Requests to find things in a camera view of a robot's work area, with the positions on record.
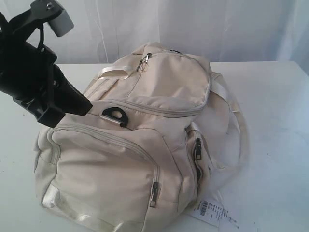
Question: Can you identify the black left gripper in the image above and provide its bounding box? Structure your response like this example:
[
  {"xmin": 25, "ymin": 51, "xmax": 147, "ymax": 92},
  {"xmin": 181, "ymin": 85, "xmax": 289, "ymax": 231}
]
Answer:
[{"xmin": 0, "ymin": 42, "xmax": 93, "ymax": 128}]

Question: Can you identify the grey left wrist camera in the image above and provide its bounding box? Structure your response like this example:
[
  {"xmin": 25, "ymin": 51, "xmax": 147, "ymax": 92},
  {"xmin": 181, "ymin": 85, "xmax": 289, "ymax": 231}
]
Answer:
[{"xmin": 48, "ymin": 0, "xmax": 74, "ymax": 37}]

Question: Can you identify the white paper label tag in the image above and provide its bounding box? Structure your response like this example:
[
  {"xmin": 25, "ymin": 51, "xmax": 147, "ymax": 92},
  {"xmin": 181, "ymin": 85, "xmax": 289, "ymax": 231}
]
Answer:
[{"xmin": 184, "ymin": 198, "xmax": 240, "ymax": 232}]

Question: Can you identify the cream fabric duffel bag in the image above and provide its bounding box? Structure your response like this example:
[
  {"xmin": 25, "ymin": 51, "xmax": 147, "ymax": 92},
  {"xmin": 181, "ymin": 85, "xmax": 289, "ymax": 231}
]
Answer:
[{"xmin": 34, "ymin": 42, "xmax": 248, "ymax": 232}]

